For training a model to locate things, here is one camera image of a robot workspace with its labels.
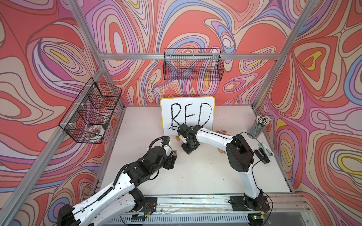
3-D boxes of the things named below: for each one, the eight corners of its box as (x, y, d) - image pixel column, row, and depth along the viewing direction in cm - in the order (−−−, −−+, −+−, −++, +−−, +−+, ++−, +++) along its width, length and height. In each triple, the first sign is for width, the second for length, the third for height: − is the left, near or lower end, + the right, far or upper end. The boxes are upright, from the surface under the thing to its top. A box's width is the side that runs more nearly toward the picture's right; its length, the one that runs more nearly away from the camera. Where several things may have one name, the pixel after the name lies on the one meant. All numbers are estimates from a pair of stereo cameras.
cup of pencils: (248, 138, 101) (259, 123, 87) (246, 130, 105) (255, 114, 91) (259, 138, 101) (272, 123, 87) (256, 130, 105) (267, 114, 91)
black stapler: (263, 164, 90) (266, 162, 87) (250, 149, 97) (252, 147, 94) (274, 159, 92) (276, 157, 89) (260, 144, 99) (262, 142, 97)
